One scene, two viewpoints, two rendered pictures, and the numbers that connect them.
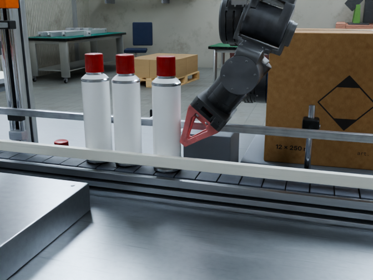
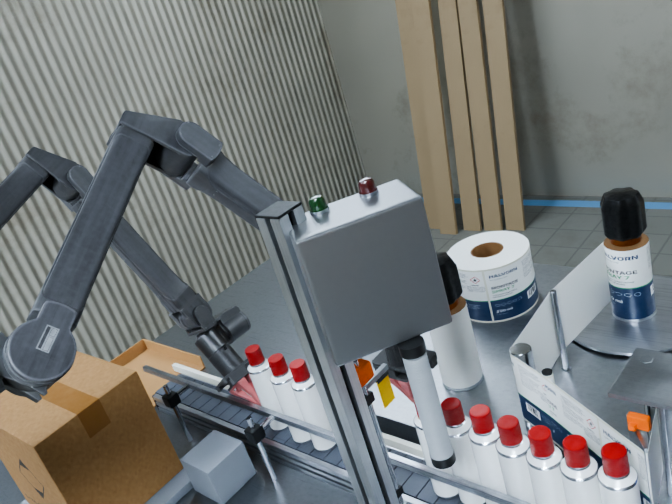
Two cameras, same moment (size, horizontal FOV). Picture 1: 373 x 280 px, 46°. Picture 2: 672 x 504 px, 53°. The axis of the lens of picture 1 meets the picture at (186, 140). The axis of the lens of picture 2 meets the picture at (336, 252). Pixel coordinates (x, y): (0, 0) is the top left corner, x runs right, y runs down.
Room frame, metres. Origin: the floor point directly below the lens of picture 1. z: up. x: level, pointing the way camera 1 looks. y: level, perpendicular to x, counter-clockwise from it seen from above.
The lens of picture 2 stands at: (1.72, 0.87, 1.78)
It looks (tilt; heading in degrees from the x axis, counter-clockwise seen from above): 24 degrees down; 211
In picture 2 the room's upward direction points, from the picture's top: 17 degrees counter-clockwise
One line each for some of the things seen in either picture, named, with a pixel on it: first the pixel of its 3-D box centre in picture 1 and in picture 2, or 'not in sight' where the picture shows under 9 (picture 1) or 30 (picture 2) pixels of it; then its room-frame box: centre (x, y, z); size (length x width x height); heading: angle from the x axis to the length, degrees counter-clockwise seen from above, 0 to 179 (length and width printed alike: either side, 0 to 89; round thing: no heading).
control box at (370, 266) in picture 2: not in sight; (367, 270); (0.99, 0.48, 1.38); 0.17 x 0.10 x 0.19; 128
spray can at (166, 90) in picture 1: (166, 114); (267, 387); (0.76, 0.04, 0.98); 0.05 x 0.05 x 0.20
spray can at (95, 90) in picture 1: (96, 108); (312, 404); (0.81, 0.17, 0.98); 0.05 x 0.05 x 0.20
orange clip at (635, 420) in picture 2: not in sight; (638, 423); (0.93, 0.78, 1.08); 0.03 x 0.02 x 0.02; 73
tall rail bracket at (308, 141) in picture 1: (308, 151); (184, 407); (0.77, -0.22, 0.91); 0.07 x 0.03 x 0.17; 163
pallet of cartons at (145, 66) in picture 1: (164, 69); not in sight; (7.55, 0.37, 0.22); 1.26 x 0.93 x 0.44; 163
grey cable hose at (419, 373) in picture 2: not in sight; (427, 403); (1.02, 0.52, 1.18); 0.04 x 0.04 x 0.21
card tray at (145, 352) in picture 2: not in sight; (137, 378); (0.59, -0.56, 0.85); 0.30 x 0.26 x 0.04; 73
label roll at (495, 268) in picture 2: not in sight; (492, 275); (0.27, 0.42, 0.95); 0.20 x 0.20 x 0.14
